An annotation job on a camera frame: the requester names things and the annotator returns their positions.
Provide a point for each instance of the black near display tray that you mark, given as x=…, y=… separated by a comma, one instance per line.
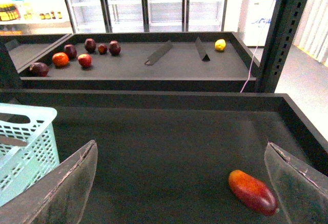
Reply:
x=166, y=157

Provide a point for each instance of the yellow lemon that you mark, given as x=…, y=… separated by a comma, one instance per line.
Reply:
x=220, y=45

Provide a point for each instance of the black divider plate left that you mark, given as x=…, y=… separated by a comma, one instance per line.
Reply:
x=159, y=53

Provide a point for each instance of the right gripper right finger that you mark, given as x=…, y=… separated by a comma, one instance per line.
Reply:
x=301, y=189

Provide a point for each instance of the red orange mango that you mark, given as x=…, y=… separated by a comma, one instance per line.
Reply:
x=255, y=194

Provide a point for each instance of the black far display tray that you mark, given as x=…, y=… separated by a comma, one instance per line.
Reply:
x=181, y=69

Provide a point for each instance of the grocery shelf with bottles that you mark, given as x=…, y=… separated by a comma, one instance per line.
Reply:
x=22, y=17

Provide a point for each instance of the black triangular divider right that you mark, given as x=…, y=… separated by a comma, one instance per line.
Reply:
x=201, y=50

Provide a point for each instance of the small red apple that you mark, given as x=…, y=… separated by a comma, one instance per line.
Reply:
x=102, y=49

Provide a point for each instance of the white chest freezer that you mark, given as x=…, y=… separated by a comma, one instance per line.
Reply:
x=254, y=21

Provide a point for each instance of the dark red apple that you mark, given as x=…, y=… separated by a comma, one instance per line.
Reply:
x=70, y=51
x=39, y=69
x=114, y=48
x=90, y=45

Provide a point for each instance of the dark red apple back middle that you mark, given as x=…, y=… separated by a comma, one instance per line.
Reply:
x=90, y=45

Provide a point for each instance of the dark red apple back left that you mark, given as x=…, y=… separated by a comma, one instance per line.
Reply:
x=70, y=51

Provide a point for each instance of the black metal shelf post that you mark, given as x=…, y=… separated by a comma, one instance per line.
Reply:
x=284, y=23

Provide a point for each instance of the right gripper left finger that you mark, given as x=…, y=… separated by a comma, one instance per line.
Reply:
x=60, y=196

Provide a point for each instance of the light blue plastic basket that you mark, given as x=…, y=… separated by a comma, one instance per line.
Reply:
x=23, y=166

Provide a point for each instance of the dark red apple right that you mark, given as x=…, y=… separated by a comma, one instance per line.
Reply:
x=114, y=48

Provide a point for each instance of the glass door refrigerators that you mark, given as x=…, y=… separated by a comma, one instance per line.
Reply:
x=100, y=16

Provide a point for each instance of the dark red apple front left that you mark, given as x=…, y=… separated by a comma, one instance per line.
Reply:
x=39, y=69

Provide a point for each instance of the black left display tray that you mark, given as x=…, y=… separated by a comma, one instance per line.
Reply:
x=23, y=49

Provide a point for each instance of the black display tray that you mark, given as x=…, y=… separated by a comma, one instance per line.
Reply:
x=181, y=69
x=166, y=157
x=23, y=49

